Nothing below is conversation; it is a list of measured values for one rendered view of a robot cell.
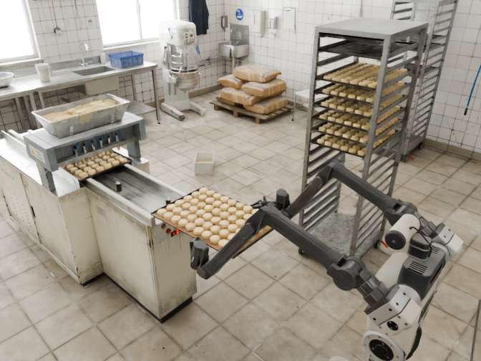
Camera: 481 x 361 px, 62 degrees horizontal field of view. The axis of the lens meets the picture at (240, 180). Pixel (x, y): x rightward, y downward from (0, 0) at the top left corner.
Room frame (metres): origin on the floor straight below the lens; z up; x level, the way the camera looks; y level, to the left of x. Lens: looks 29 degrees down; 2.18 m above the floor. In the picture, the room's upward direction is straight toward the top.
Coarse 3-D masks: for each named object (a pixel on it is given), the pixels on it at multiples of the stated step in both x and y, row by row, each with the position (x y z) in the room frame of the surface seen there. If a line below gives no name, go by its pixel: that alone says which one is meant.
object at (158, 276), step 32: (96, 192) 2.27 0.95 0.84; (128, 192) 2.27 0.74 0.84; (160, 192) 2.27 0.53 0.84; (96, 224) 2.32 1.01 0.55; (128, 224) 2.02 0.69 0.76; (128, 256) 2.07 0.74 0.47; (160, 256) 1.93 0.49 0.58; (128, 288) 2.12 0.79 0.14; (160, 288) 1.91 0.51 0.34; (192, 288) 2.10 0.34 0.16; (160, 320) 1.93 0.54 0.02
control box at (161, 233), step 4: (156, 224) 1.91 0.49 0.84; (160, 224) 1.92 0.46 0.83; (156, 228) 1.91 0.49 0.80; (160, 228) 1.92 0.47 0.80; (164, 228) 1.94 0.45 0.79; (172, 228) 1.98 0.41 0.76; (156, 232) 1.92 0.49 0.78; (160, 232) 1.91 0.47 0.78; (164, 232) 1.93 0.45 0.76; (172, 232) 1.97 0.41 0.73; (176, 232) 2.00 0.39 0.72; (156, 236) 1.92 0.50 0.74; (160, 236) 1.91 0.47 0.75; (164, 236) 1.93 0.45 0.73; (168, 236) 1.95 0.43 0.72; (172, 236) 1.97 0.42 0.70; (160, 240) 1.91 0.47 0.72; (164, 240) 1.93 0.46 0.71
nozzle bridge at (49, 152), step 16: (128, 112) 2.86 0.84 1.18; (96, 128) 2.54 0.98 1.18; (112, 128) 2.55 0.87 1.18; (128, 128) 2.73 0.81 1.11; (144, 128) 2.73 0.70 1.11; (32, 144) 2.34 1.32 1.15; (48, 144) 2.28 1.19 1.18; (64, 144) 2.29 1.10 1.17; (80, 144) 2.45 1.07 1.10; (112, 144) 2.58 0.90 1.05; (128, 144) 2.84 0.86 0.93; (48, 160) 2.21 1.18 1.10; (64, 160) 2.32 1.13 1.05; (48, 176) 2.29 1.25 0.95
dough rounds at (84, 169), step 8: (112, 152) 2.72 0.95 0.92; (80, 160) 2.60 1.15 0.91; (96, 160) 2.58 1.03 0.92; (104, 160) 2.62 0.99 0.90; (112, 160) 2.58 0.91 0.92; (120, 160) 2.58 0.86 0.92; (128, 160) 2.62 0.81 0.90; (64, 168) 2.49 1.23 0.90; (72, 168) 2.45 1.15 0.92; (80, 168) 2.47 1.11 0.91; (88, 168) 2.45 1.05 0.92; (96, 168) 2.46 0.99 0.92; (104, 168) 2.49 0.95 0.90; (80, 176) 2.35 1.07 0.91
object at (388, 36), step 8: (384, 40) 2.34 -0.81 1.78; (384, 48) 2.33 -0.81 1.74; (384, 56) 2.33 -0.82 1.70; (384, 64) 2.32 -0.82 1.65; (384, 72) 2.33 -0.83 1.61; (376, 88) 2.34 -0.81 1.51; (376, 96) 2.33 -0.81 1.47; (376, 104) 2.33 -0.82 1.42; (376, 112) 2.32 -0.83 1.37; (376, 120) 2.33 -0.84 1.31; (368, 144) 2.33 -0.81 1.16; (368, 152) 2.33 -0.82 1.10; (368, 160) 2.32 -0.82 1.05; (368, 168) 2.33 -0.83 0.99; (360, 200) 2.33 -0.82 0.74; (360, 208) 2.32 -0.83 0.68; (360, 216) 2.33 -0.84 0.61; (352, 240) 2.33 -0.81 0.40; (352, 248) 2.33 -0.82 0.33
